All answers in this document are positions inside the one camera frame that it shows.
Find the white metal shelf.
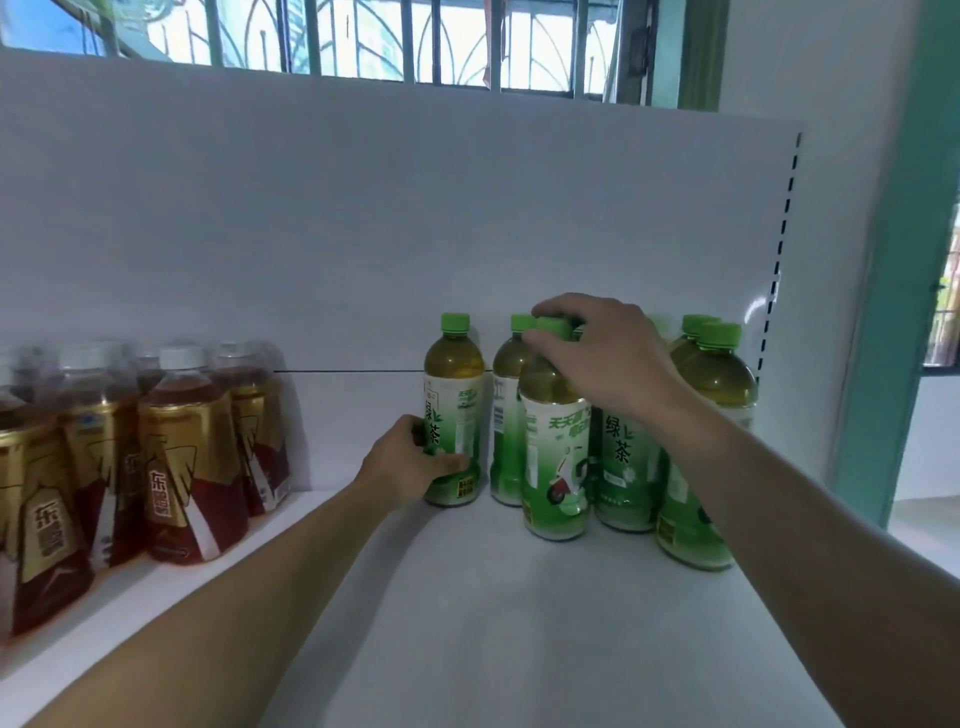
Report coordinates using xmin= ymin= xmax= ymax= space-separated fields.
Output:
xmin=0 ymin=45 xmax=960 ymax=728

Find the blue-framed barred window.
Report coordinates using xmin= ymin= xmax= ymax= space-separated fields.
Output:
xmin=922 ymin=195 xmax=960 ymax=374

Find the person's right hand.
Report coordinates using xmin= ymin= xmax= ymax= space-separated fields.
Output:
xmin=517 ymin=292 xmax=687 ymax=426

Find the person's left forearm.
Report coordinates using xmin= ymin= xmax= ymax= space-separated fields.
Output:
xmin=22 ymin=480 xmax=410 ymax=728

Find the row of amber drink bottles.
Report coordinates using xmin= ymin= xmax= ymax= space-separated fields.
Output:
xmin=0 ymin=337 xmax=296 ymax=641

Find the green tea bottle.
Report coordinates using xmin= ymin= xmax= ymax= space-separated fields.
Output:
xmin=423 ymin=312 xmax=489 ymax=507
xmin=517 ymin=315 xmax=596 ymax=542

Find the row of green-capped bottles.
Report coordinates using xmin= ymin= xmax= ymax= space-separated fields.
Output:
xmin=490 ymin=312 xmax=759 ymax=572

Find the person's right forearm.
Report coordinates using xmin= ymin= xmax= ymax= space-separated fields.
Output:
xmin=630 ymin=387 xmax=960 ymax=728

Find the person's left hand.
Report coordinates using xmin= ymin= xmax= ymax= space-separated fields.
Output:
xmin=352 ymin=415 xmax=471 ymax=513

